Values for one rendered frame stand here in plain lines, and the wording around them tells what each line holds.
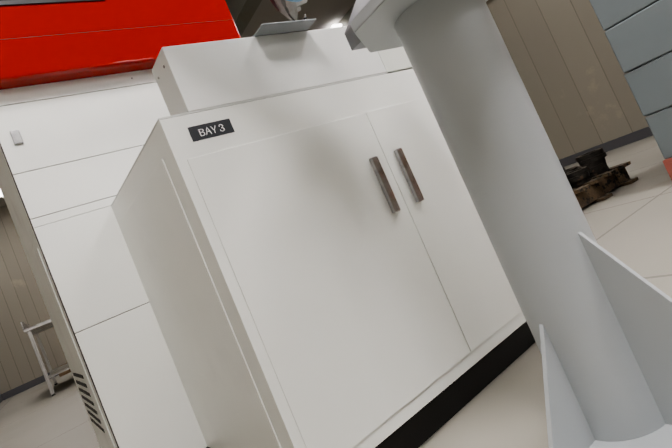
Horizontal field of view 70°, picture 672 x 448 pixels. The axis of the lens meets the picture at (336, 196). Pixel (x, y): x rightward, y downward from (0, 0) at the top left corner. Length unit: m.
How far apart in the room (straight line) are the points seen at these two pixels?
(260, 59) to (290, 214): 0.35
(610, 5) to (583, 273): 2.34
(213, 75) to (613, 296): 0.83
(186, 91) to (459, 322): 0.79
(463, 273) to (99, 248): 0.99
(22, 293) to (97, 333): 9.81
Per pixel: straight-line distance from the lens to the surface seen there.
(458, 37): 0.86
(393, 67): 1.32
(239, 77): 1.06
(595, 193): 3.42
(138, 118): 1.65
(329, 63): 1.20
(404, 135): 1.24
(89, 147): 1.59
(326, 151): 1.08
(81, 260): 1.51
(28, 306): 11.26
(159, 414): 1.52
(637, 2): 3.04
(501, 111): 0.84
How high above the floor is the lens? 0.51
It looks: 3 degrees up
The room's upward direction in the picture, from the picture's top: 23 degrees counter-clockwise
